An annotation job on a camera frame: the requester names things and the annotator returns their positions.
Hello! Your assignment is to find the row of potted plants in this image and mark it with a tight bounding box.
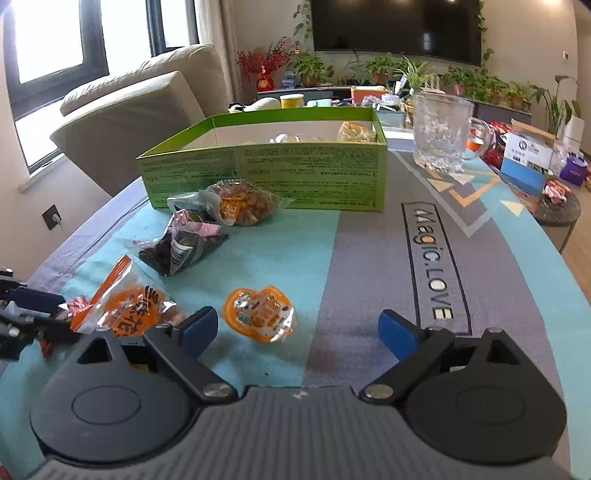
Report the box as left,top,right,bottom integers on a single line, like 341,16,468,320
443,67,527,109

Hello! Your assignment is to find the beige cracker packet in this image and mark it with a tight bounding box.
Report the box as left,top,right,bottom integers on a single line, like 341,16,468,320
336,121,377,143

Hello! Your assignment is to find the red flower bouquet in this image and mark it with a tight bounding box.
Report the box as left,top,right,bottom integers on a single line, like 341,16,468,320
236,39,296,75

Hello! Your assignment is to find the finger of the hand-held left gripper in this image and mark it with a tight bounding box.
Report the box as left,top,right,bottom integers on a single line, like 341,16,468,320
0,316,80,358
0,277,66,317

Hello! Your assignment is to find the orange jelly cup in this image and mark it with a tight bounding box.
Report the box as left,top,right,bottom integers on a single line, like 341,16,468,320
223,285,296,343

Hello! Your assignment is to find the clear white snack packet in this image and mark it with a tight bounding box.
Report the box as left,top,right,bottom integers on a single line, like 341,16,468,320
270,131,315,145

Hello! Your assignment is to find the tall leafy plant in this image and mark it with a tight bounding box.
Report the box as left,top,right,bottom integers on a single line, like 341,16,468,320
529,76,583,134

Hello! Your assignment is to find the green cardboard box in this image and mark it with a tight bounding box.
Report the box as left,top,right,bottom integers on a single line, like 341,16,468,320
135,107,389,213

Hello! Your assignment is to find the orange box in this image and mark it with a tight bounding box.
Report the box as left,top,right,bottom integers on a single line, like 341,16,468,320
351,87,387,104

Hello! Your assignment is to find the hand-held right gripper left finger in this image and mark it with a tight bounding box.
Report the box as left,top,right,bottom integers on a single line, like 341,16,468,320
76,305,238,400

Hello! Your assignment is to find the narrow black frame window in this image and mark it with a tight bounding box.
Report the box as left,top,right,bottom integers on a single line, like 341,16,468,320
147,0,199,57

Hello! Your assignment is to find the white round table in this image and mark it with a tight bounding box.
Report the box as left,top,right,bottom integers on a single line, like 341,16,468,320
383,124,416,151

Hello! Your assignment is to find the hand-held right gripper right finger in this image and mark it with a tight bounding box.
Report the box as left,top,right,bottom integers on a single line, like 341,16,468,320
360,309,522,401

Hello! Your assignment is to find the white blue carton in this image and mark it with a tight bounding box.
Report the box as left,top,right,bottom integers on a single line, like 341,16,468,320
500,119,557,195

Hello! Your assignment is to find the red snack packet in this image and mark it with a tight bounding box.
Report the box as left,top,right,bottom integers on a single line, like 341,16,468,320
542,180,571,206

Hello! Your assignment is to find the purple box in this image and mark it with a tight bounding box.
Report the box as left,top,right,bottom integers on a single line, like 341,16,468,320
560,154,589,186

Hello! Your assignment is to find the red striped candy wrapper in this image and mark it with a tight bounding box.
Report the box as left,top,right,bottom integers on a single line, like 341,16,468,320
65,295,95,319

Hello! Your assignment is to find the dark round side table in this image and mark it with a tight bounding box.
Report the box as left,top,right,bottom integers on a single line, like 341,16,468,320
480,157,583,227

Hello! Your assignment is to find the beige sofa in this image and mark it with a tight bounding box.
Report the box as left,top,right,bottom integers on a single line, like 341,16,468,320
50,44,282,197

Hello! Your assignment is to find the trailing vine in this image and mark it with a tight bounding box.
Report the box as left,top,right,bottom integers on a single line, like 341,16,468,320
293,0,315,51
475,0,492,63

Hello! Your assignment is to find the pile of colourful snack packets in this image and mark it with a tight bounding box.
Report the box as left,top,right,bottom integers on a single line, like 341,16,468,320
467,121,509,169

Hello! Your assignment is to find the grey television console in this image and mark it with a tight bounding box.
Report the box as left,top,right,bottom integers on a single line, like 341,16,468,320
256,85,532,123

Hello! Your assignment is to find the white cylinder appliance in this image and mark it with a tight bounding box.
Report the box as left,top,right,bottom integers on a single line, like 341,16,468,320
566,115,583,153

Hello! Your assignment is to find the clear packet of brown snacks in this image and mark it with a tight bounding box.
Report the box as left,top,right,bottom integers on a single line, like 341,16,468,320
167,181,282,227

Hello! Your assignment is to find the blue grey basket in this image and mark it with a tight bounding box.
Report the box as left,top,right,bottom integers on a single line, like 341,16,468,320
376,104,407,127

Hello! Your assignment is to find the spider plant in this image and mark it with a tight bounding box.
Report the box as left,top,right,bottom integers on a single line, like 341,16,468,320
394,58,437,93

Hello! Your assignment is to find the orange clear snack packet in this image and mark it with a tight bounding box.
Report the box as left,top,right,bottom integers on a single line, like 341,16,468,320
69,255,185,337

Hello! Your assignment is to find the black pink snack packet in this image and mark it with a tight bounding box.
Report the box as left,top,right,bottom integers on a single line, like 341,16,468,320
133,210,229,277

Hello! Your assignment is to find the large black frame window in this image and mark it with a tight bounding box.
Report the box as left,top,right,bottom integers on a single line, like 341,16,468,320
2,0,109,175

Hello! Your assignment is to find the potted green plant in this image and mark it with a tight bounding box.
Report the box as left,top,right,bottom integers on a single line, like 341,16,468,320
293,52,333,86
362,53,402,84

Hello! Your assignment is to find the black television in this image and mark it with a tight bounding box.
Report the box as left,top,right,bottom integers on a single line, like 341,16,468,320
310,0,483,65

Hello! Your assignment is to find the glass mug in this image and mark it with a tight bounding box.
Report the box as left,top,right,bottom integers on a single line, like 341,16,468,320
412,92,490,174

